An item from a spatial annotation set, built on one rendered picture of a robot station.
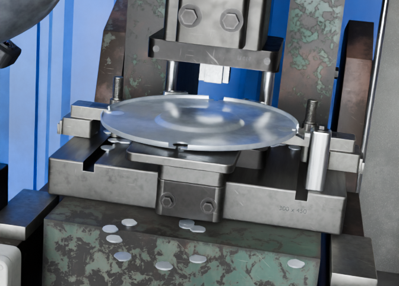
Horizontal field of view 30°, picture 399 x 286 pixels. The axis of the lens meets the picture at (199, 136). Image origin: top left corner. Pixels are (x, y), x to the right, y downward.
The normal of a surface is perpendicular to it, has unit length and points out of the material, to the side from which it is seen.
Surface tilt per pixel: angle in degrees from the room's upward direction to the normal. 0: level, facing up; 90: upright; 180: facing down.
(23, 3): 107
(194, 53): 90
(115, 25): 31
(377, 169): 90
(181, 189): 90
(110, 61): 73
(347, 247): 0
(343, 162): 90
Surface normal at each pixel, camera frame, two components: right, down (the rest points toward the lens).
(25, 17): 0.80, 0.58
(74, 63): -0.16, 0.26
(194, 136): 0.05, -0.96
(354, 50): -0.01, -0.68
